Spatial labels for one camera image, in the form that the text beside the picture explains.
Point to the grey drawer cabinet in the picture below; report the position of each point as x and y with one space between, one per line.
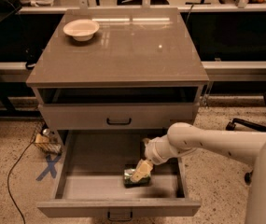
139 56

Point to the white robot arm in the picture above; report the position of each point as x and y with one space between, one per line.
246 147

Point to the open grey middle drawer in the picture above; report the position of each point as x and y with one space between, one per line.
90 181

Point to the white paper bowl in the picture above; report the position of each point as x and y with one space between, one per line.
81 30

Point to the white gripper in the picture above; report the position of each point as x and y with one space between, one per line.
151 152

